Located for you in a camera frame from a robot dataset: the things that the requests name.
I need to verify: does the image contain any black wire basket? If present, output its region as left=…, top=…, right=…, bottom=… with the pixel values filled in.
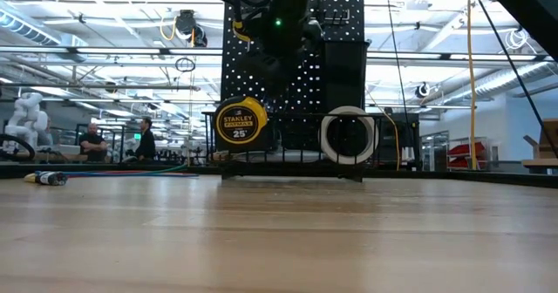
left=201, top=109, right=385, bottom=184

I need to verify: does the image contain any yellow extension cord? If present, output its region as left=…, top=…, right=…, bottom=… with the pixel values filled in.
left=365, top=87, right=401, bottom=173

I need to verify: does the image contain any thin black hanging cable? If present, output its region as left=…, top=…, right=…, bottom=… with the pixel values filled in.
left=384, top=0, right=412, bottom=125

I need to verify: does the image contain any yellow hanging cable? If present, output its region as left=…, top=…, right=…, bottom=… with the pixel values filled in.
left=466, top=0, right=478, bottom=172

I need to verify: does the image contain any yellow black Stanley tape measure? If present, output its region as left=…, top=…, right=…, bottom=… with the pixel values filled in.
left=212, top=94, right=281, bottom=154

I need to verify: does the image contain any black plastic pegboard bin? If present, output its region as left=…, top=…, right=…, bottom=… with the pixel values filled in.
left=321, top=38, right=371, bottom=113

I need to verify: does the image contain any person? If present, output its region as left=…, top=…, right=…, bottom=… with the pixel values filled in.
left=133, top=117, right=158, bottom=163
left=78, top=122, right=110, bottom=164

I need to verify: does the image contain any brown cardboard box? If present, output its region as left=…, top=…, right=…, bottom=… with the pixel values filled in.
left=521, top=118, right=558, bottom=175

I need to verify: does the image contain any white hanging coiled cable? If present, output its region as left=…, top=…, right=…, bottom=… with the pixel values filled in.
left=505, top=26, right=529, bottom=52

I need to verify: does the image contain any red background bin stack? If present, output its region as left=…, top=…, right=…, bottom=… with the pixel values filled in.
left=446, top=141, right=489, bottom=169

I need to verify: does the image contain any white masking tape roll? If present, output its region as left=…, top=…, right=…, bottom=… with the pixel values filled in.
left=318, top=105, right=380, bottom=166

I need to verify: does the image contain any grey metal utility knife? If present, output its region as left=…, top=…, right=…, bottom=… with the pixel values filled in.
left=230, top=149, right=327, bottom=164

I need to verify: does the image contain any yellow cable connector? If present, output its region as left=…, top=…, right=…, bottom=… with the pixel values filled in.
left=231, top=19, right=253, bottom=44

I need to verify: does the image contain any metal wire screwdriver holder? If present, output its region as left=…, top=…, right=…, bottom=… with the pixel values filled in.
left=323, top=7, right=352, bottom=26

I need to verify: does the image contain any black curved hoop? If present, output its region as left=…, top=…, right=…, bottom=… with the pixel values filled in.
left=0, top=133, right=37, bottom=163

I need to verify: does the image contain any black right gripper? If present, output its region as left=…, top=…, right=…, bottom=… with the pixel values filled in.
left=243, top=19, right=326, bottom=99

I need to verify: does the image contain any black hanging cable loop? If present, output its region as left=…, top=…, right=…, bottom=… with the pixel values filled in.
left=174, top=57, right=196, bottom=73

